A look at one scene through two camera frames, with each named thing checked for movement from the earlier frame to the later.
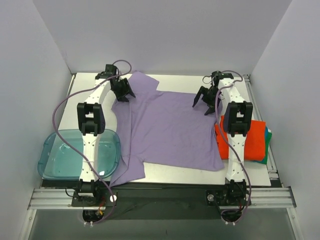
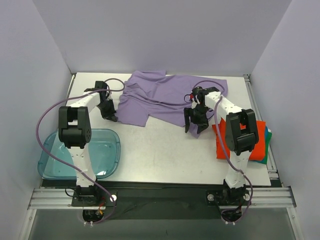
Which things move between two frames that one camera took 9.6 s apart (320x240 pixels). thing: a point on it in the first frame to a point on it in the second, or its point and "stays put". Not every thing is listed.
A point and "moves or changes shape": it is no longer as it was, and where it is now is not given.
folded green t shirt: [268, 139] stays put
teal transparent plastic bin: [60, 158] stays put
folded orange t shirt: [255, 144] stays put
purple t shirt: [164, 129] moves or changes shape
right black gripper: [207, 95] to [196, 118]
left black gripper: [122, 90] to [107, 109]
